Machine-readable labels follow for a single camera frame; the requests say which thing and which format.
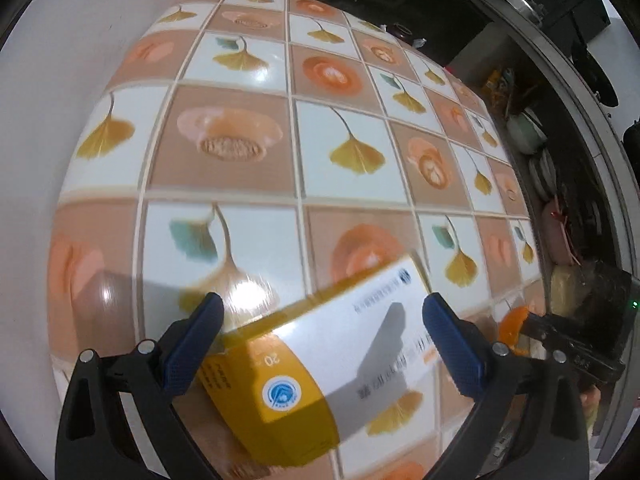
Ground white plates stack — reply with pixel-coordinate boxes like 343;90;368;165
528;148;558;202

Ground yellow white medicine box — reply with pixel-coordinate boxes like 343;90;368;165
198;255;436;467

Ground orange peel piece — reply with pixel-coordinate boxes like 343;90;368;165
498;306;529;356

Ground green white stacked bowls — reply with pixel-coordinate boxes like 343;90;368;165
506;107;548;155

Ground pink plastic basin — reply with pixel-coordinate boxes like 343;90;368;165
541;197;576;266

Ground bag of yellow grain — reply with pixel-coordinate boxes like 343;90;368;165
550;266;582;318

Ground right hand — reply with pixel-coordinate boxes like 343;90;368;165
579;386;601;437

